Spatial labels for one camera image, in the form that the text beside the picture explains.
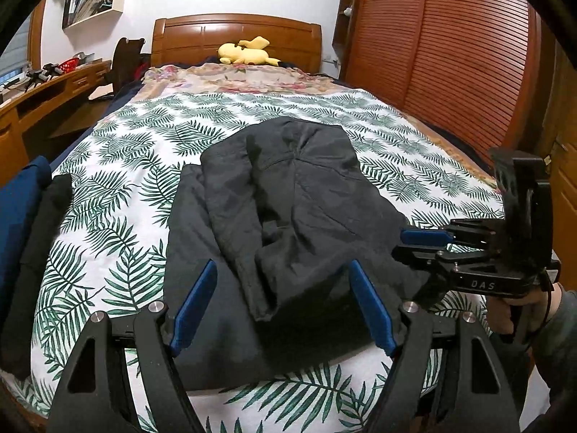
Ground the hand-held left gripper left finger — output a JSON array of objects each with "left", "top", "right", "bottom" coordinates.
[{"left": 47, "top": 259, "right": 218, "bottom": 433}]

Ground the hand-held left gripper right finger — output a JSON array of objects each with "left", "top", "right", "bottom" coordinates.
[{"left": 349, "top": 259, "right": 519, "bottom": 433}]

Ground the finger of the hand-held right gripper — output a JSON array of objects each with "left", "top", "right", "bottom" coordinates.
[
  {"left": 390, "top": 242, "right": 458, "bottom": 277},
  {"left": 399, "top": 228, "right": 485, "bottom": 250}
]

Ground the black jacket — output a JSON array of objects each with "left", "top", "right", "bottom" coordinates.
[{"left": 164, "top": 116, "right": 452, "bottom": 391}]

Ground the person's right hand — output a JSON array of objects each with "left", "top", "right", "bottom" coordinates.
[{"left": 488, "top": 286, "right": 568, "bottom": 348}]

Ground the wooden door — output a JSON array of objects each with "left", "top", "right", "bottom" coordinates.
[{"left": 536, "top": 45, "right": 577, "bottom": 241}]

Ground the leaf print blanket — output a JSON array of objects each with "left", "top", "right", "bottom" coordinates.
[{"left": 0, "top": 90, "right": 506, "bottom": 433}]

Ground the folded black cloth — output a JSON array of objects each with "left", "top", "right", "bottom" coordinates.
[{"left": 0, "top": 172, "right": 73, "bottom": 380}]

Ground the wooden louvered wardrobe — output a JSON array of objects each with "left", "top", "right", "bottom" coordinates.
[{"left": 338, "top": 0, "right": 553, "bottom": 172}]

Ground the narrow open wooden shelf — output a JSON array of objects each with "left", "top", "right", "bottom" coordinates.
[{"left": 332, "top": 0, "right": 361, "bottom": 57}]

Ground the floral blanket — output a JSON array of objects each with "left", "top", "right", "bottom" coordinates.
[{"left": 135, "top": 64, "right": 353, "bottom": 98}]

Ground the yellow plush toy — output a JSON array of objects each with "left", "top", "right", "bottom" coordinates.
[{"left": 218, "top": 36, "right": 279, "bottom": 66}]

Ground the dark brown chair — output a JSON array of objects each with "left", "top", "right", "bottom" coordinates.
[{"left": 88, "top": 37, "right": 147, "bottom": 101}]

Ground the wooden desk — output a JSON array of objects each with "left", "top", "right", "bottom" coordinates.
[{"left": 0, "top": 60, "right": 113, "bottom": 164}]

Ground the wooden bed headboard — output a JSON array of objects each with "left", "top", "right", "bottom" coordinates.
[{"left": 150, "top": 13, "right": 323, "bottom": 75}]

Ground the black tripod device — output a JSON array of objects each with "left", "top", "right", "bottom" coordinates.
[{"left": 25, "top": 65, "right": 64, "bottom": 84}]

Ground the grey window blind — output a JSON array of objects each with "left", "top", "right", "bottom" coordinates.
[{"left": 0, "top": 13, "right": 35, "bottom": 87}]

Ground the row of binders and books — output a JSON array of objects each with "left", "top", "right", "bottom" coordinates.
[{"left": 63, "top": 0, "right": 113, "bottom": 25}]

